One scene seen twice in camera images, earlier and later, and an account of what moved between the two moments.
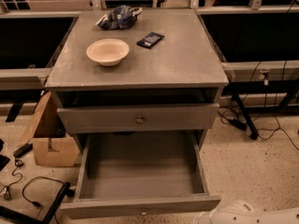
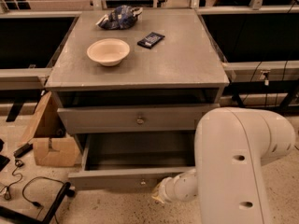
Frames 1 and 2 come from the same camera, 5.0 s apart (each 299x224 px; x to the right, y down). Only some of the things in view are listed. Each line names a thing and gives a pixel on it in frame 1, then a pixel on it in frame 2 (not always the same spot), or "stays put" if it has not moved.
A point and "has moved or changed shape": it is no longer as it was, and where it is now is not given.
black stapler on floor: x=22 y=149 stays put
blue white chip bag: x=120 y=18 stays put
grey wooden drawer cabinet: x=135 y=79 stays put
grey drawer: x=140 y=175 has moved or changed shape
